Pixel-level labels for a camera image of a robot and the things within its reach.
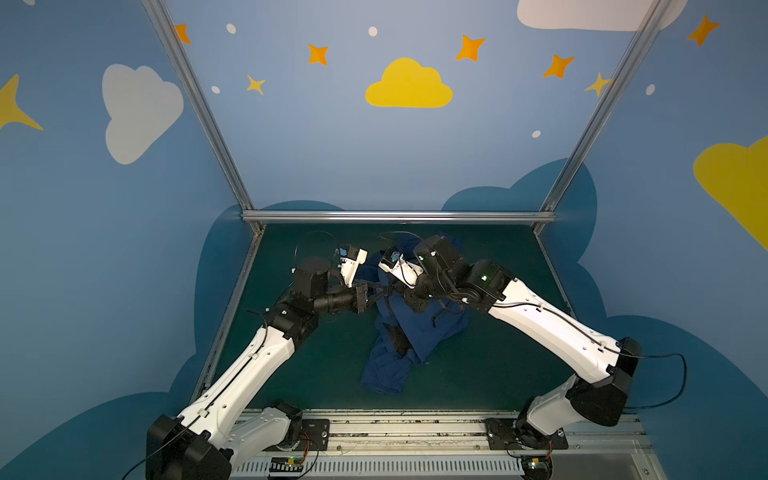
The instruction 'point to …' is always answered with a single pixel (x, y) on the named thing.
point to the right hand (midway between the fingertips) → (402, 281)
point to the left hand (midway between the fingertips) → (385, 286)
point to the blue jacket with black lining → (402, 333)
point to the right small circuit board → (537, 467)
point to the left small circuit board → (286, 464)
